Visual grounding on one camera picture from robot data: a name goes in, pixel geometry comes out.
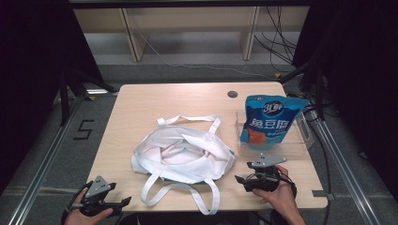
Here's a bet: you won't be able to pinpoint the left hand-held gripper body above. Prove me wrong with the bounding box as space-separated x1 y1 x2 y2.
67 174 117 218

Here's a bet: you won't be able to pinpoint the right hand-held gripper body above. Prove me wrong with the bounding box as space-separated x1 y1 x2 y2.
242 152 287 193

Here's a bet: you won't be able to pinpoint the clear plastic container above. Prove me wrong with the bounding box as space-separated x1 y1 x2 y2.
234 110 315 158

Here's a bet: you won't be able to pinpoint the blue snack packet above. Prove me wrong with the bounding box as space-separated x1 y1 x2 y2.
239 94 311 151

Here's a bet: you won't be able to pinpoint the white tote bag coloured blobs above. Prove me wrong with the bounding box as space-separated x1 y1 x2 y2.
130 114 237 217

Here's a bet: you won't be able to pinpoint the person's right hand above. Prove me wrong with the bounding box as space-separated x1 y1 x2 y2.
251 164 302 218

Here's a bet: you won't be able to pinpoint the person's left hand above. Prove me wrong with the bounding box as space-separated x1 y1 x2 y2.
63 187 115 225

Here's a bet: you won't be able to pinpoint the grey tape strip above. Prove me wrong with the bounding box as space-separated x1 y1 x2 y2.
312 189 336 202

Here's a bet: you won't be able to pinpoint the person's dark lap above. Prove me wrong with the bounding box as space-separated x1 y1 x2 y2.
117 211 283 225

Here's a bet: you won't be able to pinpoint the black metal stand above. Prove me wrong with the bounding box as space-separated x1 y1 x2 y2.
58 66 119 127
279 54 326 122

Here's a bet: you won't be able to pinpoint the black curtain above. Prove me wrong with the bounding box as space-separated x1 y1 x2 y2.
0 0 105 195
292 0 398 201

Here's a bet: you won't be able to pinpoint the light wooden bench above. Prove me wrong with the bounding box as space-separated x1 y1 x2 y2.
72 5 312 63

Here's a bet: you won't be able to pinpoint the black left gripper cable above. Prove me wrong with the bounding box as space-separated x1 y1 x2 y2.
61 181 94 225

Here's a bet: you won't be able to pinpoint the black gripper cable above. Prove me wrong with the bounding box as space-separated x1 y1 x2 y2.
279 172 299 199
61 181 94 225

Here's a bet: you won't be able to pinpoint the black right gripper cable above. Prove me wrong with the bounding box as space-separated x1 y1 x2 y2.
279 172 299 199

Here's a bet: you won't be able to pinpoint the aluminium floor rail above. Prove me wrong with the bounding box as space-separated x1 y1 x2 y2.
7 96 87 225
307 108 382 225

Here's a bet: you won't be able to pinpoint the bundle of black cables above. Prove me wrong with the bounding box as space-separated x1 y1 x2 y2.
253 5 299 73

